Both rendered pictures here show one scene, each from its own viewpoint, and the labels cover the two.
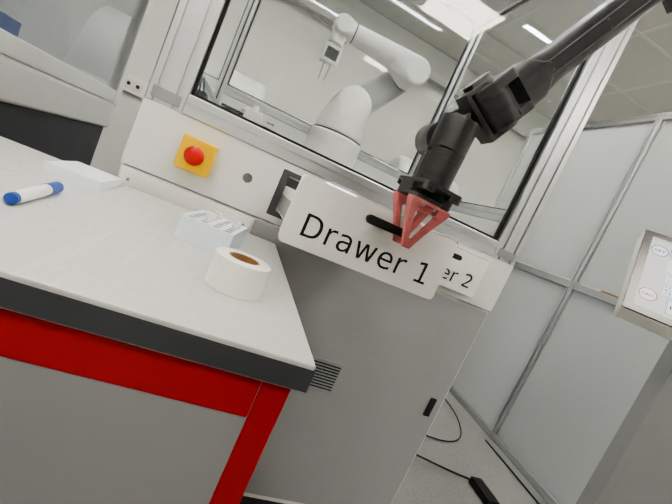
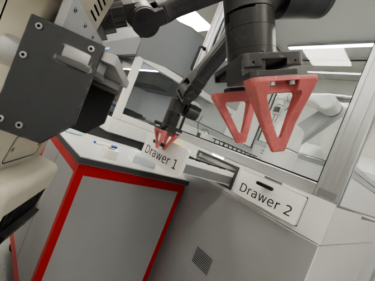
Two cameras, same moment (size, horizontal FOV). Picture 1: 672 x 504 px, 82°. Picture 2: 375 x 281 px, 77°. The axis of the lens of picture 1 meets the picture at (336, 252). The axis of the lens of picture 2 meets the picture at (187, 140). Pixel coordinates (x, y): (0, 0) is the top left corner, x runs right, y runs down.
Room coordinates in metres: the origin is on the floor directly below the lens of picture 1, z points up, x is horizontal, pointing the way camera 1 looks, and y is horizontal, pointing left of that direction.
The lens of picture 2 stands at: (0.29, -0.96, 0.97)
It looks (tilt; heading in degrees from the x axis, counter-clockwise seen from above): 1 degrees down; 65
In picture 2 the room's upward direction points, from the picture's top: 22 degrees clockwise
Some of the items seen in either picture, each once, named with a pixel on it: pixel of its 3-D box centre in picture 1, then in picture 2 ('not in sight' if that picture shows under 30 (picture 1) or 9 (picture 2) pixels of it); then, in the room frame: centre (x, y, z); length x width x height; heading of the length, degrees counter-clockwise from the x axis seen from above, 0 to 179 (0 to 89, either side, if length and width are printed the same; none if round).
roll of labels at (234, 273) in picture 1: (238, 273); (109, 153); (0.46, 0.10, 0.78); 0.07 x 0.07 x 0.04
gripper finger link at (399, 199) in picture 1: (412, 216); (164, 137); (0.61, -0.09, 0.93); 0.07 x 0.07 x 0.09; 17
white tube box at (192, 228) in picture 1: (213, 231); (142, 159); (0.64, 0.20, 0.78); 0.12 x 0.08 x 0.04; 7
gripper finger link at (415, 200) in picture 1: (414, 217); (163, 137); (0.60, -0.09, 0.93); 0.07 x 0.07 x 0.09; 17
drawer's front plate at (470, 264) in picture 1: (437, 261); (266, 194); (1.03, -0.26, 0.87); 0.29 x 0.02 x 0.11; 107
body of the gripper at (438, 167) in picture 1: (435, 174); (171, 120); (0.60, -0.09, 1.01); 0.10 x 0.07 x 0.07; 17
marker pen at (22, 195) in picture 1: (37, 191); (105, 144); (0.47, 0.37, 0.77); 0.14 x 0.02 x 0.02; 22
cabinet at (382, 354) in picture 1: (266, 318); (237, 255); (1.42, 0.14, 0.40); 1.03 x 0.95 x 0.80; 107
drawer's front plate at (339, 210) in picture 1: (371, 240); (163, 153); (0.64, -0.05, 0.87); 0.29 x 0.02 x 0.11; 107
